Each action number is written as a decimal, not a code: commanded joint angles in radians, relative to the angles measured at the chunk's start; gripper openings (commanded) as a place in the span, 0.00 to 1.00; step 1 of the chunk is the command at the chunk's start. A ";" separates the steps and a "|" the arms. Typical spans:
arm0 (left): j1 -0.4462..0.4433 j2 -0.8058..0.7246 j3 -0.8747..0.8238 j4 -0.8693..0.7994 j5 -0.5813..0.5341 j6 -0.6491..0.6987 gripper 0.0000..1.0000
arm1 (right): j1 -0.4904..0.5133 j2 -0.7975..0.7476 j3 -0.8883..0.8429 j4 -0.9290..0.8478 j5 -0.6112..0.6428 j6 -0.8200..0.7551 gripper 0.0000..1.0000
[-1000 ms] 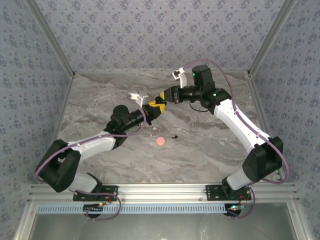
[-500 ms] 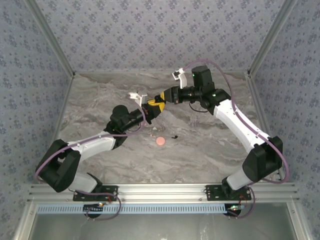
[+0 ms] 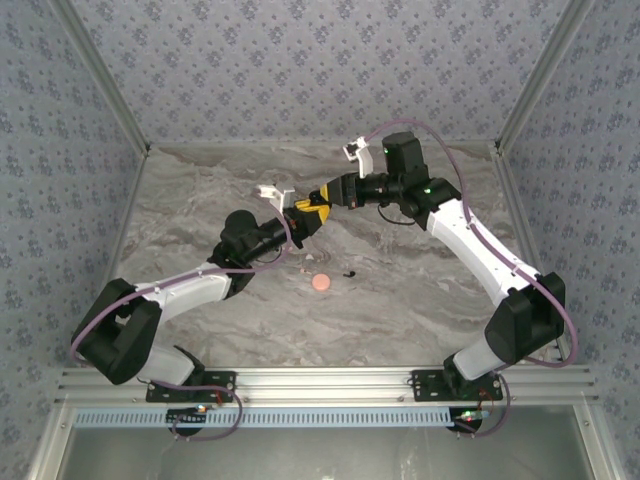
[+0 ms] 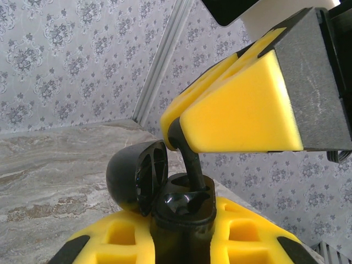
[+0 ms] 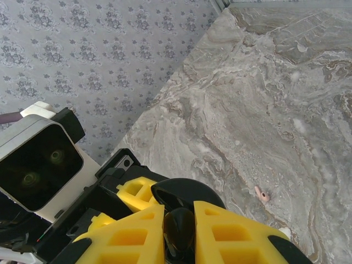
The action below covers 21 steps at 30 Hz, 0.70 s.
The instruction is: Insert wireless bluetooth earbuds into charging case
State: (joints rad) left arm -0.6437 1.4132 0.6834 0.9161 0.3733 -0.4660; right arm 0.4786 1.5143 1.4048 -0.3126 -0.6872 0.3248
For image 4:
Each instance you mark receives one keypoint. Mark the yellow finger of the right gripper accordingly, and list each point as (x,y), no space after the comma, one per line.
(198,82)
(247,110)

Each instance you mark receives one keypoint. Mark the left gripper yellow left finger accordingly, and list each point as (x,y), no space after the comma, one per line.
(93,239)

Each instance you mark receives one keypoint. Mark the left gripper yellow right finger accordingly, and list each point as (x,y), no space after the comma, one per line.
(268,242)

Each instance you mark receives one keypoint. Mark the black earbud charging case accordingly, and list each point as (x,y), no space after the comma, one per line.
(123,176)

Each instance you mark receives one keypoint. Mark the aluminium frame post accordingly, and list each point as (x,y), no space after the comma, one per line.
(162,60)

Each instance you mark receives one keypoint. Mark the aluminium side rail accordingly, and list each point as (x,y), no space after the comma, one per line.
(332,253)

